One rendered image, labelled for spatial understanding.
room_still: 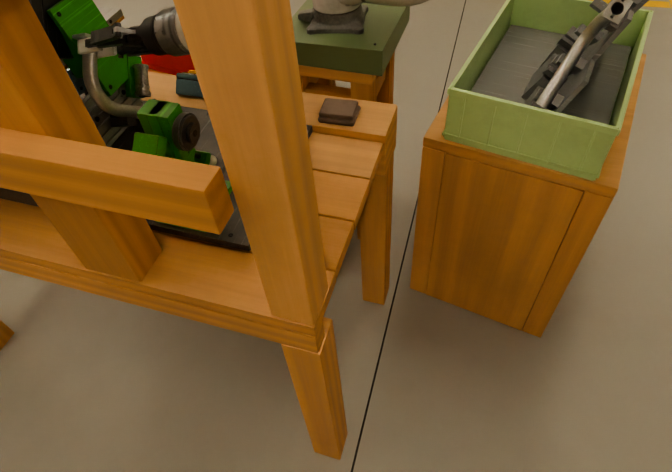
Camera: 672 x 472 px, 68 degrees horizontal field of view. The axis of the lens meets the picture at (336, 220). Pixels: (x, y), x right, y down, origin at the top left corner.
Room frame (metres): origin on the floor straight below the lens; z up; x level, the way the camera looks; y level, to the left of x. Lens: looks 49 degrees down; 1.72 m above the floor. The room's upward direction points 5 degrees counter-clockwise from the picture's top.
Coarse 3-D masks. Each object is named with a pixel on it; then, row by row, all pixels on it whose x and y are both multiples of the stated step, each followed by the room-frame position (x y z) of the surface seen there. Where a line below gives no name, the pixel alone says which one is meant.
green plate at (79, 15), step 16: (64, 0) 1.08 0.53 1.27; (80, 0) 1.11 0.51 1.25; (64, 16) 1.06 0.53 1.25; (80, 16) 1.09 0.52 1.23; (96, 16) 1.12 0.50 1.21; (64, 32) 1.03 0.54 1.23; (80, 32) 1.06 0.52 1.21; (80, 64) 1.05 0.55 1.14; (112, 64) 1.08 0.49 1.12; (112, 80) 1.05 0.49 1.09
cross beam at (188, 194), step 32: (0, 128) 0.64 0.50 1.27; (0, 160) 0.59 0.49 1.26; (32, 160) 0.56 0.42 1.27; (64, 160) 0.55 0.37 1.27; (96, 160) 0.54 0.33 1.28; (128, 160) 0.54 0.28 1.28; (160, 160) 0.53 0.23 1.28; (32, 192) 0.58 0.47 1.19; (64, 192) 0.55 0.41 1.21; (96, 192) 0.53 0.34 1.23; (128, 192) 0.51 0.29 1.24; (160, 192) 0.49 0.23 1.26; (192, 192) 0.47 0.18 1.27; (224, 192) 0.50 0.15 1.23; (192, 224) 0.48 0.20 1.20; (224, 224) 0.48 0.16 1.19
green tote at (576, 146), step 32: (512, 0) 1.55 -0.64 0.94; (544, 0) 1.53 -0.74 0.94; (576, 0) 1.48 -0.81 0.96; (640, 32) 1.35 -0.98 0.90; (480, 64) 1.30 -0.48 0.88; (480, 96) 1.03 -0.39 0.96; (448, 128) 1.08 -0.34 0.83; (480, 128) 1.03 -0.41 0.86; (512, 128) 0.99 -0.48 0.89; (544, 128) 0.95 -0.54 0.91; (576, 128) 0.91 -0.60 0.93; (608, 128) 0.87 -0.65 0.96; (544, 160) 0.93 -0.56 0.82; (576, 160) 0.89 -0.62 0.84
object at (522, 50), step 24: (504, 48) 1.43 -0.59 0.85; (528, 48) 1.41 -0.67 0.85; (552, 48) 1.40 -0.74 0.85; (624, 48) 1.36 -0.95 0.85; (504, 72) 1.29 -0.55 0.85; (528, 72) 1.28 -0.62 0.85; (600, 72) 1.25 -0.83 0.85; (504, 96) 1.17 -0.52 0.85; (576, 96) 1.14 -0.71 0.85; (600, 96) 1.13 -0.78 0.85; (600, 120) 1.03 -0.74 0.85
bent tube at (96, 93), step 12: (72, 36) 1.03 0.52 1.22; (84, 36) 1.02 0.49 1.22; (84, 60) 1.00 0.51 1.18; (96, 60) 1.01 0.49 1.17; (84, 72) 0.98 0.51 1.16; (96, 72) 0.99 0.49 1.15; (96, 84) 0.97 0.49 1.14; (96, 96) 0.96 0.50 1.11; (108, 108) 0.96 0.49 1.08; (120, 108) 0.98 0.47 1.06; (132, 108) 1.00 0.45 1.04
